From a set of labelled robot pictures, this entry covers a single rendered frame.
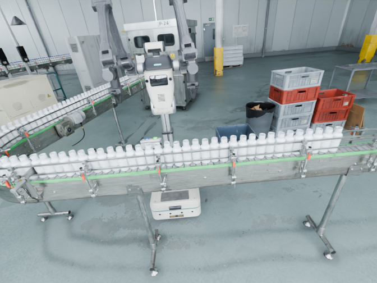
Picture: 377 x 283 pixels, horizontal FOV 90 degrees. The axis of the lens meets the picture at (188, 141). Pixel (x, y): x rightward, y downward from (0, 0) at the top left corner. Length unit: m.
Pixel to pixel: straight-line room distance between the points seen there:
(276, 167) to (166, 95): 1.01
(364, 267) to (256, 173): 1.28
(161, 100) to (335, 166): 1.36
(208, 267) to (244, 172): 0.96
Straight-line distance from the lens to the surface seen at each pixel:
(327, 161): 1.54
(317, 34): 15.60
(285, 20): 14.51
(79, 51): 6.98
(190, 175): 1.26
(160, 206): 2.05
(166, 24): 4.66
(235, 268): 1.96
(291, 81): 3.26
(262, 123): 3.20
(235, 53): 10.55
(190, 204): 2.02
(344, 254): 2.31
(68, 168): 1.42
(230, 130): 1.87
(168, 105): 1.67
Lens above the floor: 1.75
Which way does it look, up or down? 30 degrees down
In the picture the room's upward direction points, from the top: 5 degrees counter-clockwise
